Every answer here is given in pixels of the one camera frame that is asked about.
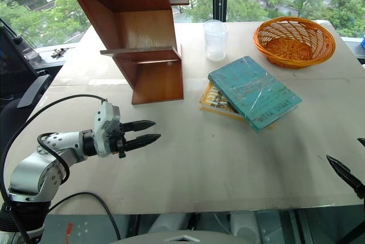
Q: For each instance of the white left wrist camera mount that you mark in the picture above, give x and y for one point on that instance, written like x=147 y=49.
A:
x=103 y=130

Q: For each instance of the blue box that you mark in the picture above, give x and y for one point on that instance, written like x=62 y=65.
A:
x=363 y=41

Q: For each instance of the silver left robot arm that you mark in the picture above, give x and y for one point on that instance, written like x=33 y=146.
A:
x=31 y=167

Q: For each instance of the white rounded shape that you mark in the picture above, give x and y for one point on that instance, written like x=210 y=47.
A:
x=245 y=227
x=168 y=222

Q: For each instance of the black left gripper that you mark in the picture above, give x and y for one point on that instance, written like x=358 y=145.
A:
x=117 y=141

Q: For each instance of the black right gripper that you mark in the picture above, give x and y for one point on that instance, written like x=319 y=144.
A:
x=361 y=192

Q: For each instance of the yellow patterned book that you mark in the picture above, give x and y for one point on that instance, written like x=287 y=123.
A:
x=215 y=101

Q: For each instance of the small black windowsill gadget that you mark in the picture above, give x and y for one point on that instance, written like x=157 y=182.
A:
x=58 y=52

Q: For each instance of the brown wooden bookshelf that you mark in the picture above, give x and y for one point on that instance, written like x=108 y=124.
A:
x=148 y=27

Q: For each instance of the dark monitor screen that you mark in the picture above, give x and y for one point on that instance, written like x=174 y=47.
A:
x=12 y=61

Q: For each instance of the teal hardcover book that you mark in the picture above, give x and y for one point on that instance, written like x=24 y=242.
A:
x=253 y=93

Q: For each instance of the grey robot torso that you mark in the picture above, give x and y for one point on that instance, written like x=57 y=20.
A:
x=182 y=237

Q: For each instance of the clear plastic cup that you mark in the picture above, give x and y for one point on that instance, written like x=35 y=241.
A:
x=215 y=41

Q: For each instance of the orange wicker basket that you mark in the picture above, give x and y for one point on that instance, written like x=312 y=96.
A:
x=293 y=43

